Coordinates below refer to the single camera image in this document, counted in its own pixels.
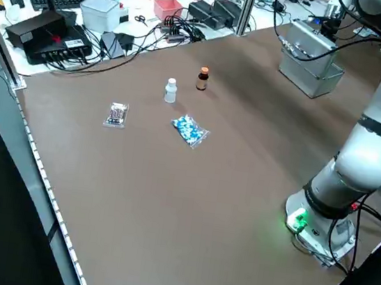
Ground white metal tin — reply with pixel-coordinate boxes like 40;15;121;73
76;0;123;36

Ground brown bottle orange cap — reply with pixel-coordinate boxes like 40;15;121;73
195;66;211;92

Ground black usb hub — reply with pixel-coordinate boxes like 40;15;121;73
158;22;189;47

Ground white blue surgical packet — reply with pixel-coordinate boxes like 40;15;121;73
352;25;378;39

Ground black network box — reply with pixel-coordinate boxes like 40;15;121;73
0;4;100;74

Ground clear blister vial pack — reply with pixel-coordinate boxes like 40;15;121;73
102;100;130;130

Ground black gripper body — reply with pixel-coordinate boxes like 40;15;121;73
318;18;341;44

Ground clear bottle white cap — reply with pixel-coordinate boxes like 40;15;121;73
162;77;180;105

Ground blue white capsule bag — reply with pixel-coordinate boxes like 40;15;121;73
167;111;213;152

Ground black scissors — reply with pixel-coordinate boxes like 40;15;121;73
133;14;152;27

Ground white table edge rail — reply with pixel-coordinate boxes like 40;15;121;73
0;86;119;285

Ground aluminium post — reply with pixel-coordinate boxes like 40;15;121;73
235;0;259;39

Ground silver aluminium medical case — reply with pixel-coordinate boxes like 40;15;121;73
274;17;351;102

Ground pink plastic tray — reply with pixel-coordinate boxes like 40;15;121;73
151;0;185;23

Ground black power adapter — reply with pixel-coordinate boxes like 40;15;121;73
98;30;129;61

